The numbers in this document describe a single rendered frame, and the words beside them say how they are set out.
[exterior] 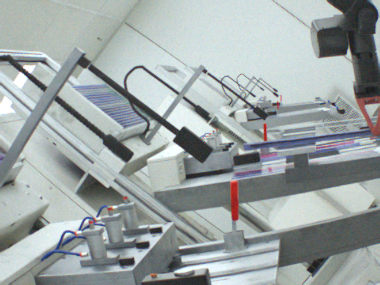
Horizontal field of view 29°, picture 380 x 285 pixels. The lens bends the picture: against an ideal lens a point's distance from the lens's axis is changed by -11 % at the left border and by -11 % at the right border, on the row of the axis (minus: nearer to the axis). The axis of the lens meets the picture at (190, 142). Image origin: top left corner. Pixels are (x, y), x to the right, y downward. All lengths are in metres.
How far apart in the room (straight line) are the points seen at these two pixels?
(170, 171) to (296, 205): 3.44
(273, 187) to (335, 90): 6.67
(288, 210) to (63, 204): 3.64
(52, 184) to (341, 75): 6.77
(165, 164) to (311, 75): 6.49
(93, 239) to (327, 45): 0.59
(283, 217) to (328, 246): 4.37
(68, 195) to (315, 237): 0.99
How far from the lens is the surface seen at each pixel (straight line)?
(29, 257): 0.98
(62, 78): 0.99
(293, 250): 1.26
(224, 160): 2.34
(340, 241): 1.26
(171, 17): 8.76
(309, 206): 5.62
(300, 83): 8.64
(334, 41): 1.35
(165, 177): 2.23
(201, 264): 1.17
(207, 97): 5.68
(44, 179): 2.12
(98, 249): 0.97
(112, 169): 2.02
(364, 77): 1.37
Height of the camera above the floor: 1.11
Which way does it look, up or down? 3 degrees up
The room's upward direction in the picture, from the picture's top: 53 degrees counter-clockwise
